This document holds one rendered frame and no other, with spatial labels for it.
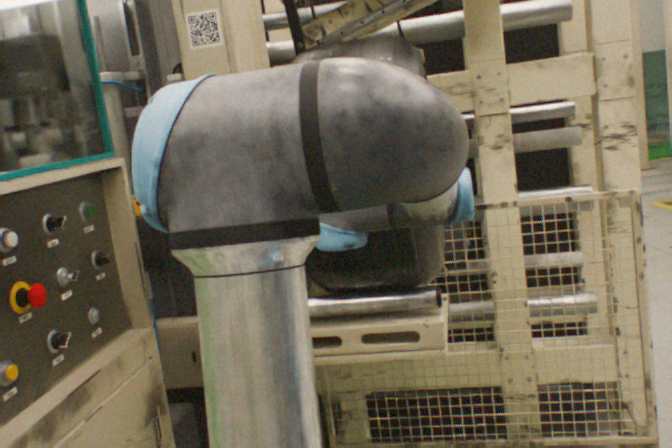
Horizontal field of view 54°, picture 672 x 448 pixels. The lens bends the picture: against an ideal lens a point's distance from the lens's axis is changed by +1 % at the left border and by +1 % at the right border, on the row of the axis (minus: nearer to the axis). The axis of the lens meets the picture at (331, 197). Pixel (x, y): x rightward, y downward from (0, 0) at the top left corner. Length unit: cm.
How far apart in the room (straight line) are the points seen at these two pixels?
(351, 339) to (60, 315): 56
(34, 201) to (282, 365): 84
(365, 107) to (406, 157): 5
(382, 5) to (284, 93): 133
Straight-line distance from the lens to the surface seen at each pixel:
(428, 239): 127
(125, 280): 148
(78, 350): 134
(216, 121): 47
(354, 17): 179
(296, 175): 46
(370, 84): 46
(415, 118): 47
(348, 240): 87
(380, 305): 137
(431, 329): 136
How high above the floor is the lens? 133
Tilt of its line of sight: 8 degrees down
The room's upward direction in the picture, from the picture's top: 8 degrees counter-clockwise
